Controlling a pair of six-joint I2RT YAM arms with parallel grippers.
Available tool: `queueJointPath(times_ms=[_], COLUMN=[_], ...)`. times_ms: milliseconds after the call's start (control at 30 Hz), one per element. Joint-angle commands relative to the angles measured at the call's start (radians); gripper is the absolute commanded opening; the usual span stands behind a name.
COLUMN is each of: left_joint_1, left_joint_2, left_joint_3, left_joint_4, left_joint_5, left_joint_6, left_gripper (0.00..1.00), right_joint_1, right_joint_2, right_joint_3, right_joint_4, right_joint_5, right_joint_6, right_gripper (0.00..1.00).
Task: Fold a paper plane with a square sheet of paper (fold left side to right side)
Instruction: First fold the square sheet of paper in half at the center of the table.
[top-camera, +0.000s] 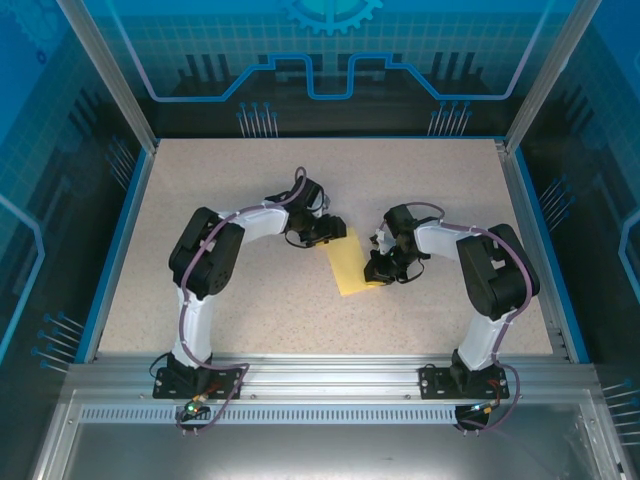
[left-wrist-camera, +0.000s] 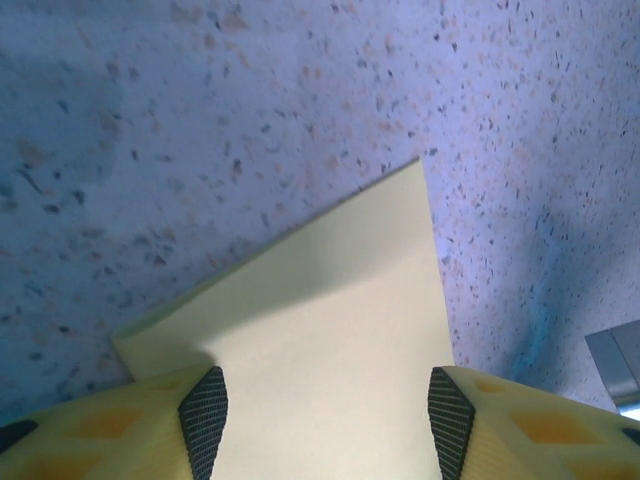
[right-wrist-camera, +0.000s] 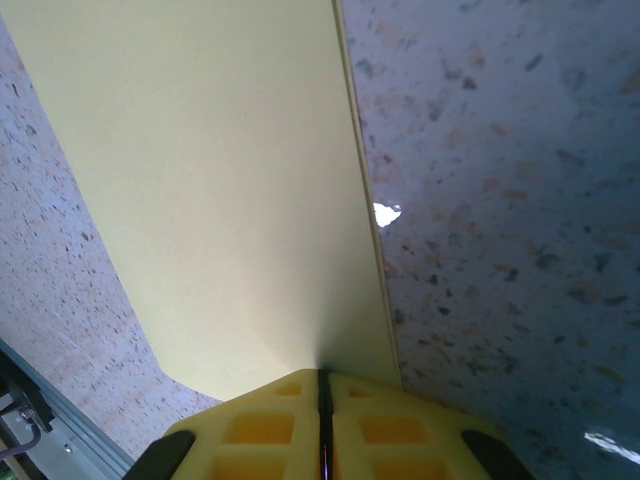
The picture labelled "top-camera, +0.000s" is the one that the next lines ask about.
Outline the yellow paper sheet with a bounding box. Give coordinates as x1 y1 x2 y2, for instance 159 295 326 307
324 227 384 298

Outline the blue table border strip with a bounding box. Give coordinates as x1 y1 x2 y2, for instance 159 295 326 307
74 147 151 364
516 148 592 364

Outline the metal tray panel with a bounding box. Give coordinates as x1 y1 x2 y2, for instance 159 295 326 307
29 389 634 480

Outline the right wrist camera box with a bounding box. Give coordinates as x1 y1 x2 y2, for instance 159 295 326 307
370 221 397 257

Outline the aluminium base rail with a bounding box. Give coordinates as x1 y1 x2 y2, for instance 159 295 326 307
67 352 599 401

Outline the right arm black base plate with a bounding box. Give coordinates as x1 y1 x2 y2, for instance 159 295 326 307
418 364 510 400

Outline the slotted metal cable duct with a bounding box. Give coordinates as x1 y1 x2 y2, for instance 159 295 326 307
79 405 459 424

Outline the aluminium side rail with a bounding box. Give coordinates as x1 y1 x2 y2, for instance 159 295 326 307
494 139 572 362

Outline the cable connector with green light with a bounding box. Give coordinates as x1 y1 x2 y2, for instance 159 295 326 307
182 393 210 417

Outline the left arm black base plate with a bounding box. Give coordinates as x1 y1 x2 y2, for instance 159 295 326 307
152 367 244 400

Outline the left aluminium frame post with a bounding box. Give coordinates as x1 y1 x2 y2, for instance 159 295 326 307
54 0 160 151

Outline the aluminium frame post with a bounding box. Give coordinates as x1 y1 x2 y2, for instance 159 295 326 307
54 0 160 151
503 0 605 152

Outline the right aluminium frame post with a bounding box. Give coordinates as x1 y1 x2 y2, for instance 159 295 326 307
503 0 605 152

